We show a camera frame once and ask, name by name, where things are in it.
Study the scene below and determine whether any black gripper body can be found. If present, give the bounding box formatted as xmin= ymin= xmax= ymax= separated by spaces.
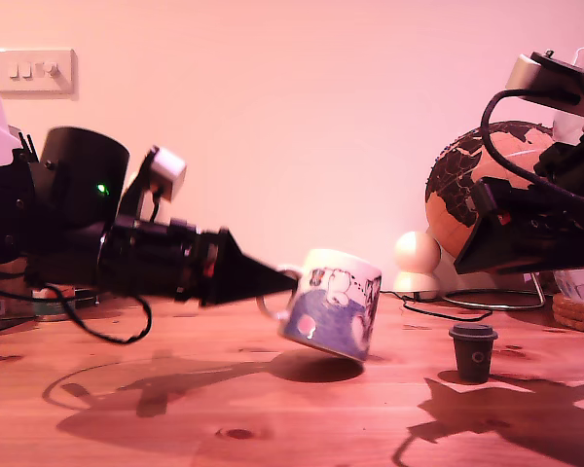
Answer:
xmin=509 ymin=121 xmax=584 ymax=267
xmin=96 ymin=217 xmax=201 ymax=304

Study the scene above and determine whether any white mug with cartoon print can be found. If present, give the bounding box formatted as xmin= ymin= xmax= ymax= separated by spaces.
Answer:
xmin=255 ymin=248 xmax=383 ymax=364

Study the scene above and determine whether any small dark cup-shaped coffee capsule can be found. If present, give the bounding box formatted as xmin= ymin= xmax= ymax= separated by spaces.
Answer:
xmin=448 ymin=321 xmax=500 ymax=385

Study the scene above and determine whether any cork globe with black continents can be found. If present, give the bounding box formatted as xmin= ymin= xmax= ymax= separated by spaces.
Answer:
xmin=423 ymin=121 xmax=557 ymax=273

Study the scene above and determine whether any round cork coaster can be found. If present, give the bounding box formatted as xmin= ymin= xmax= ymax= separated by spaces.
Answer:
xmin=553 ymin=304 xmax=584 ymax=326
xmin=554 ymin=313 xmax=584 ymax=338
xmin=552 ymin=291 xmax=584 ymax=315

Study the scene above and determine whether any white round lamp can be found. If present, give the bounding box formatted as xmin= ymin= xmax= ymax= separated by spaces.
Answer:
xmin=392 ymin=231 xmax=442 ymax=302

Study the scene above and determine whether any white labelled tin can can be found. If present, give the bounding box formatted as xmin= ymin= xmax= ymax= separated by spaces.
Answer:
xmin=31 ymin=285 xmax=79 ymax=323

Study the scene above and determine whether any metal globe ring stand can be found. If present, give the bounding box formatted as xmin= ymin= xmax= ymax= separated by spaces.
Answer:
xmin=440 ymin=270 xmax=547 ymax=311

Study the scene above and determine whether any arm's black cable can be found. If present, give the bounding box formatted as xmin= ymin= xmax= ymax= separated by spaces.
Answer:
xmin=0 ymin=279 xmax=154 ymax=345
xmin=480 ymin=89 xmax=584 ymax=210

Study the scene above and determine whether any thin black table cable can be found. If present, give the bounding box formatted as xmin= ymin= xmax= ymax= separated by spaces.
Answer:
xmin=380 ymin=289 xmax=493 ymax=324

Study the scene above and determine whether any arm's pale camera box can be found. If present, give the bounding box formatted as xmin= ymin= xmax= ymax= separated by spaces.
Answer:
xmin=121 ymin=144 xmax=188 ymax=225
xmin=504 ymin=48 xmax=584 ymax=118

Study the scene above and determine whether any white wall light switch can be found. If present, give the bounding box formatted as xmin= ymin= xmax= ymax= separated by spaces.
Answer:
xmin=0 ymin=47 xmax=78 ymax=101

